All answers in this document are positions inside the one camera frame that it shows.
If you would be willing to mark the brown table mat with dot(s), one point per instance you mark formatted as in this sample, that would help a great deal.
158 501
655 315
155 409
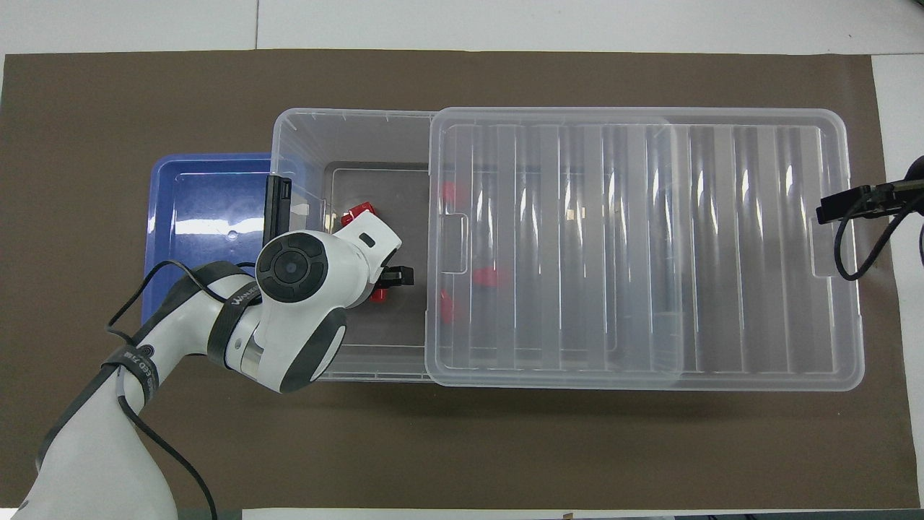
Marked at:
462 448

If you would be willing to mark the blue plastic tray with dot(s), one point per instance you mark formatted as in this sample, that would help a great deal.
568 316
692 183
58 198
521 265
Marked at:
202 209

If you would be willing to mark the clear ribbed box lid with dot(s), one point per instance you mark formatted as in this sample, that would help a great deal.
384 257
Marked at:
650 253

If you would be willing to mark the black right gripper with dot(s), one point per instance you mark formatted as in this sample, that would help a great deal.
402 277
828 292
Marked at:
891 204

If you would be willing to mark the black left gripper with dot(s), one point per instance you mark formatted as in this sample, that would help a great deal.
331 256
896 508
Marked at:
397 276

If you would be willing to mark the clear plastic storage box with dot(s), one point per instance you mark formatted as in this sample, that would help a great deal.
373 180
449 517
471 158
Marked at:
375 180

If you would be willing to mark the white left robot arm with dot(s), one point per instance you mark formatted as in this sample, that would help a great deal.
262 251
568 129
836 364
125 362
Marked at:
289 339

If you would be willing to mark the red toy block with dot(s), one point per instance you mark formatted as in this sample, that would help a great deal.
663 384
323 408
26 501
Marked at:
378 295
487 277
447 308
357 213
449 192

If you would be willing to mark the black box latch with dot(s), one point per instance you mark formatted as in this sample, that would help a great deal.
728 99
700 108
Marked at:
276 206

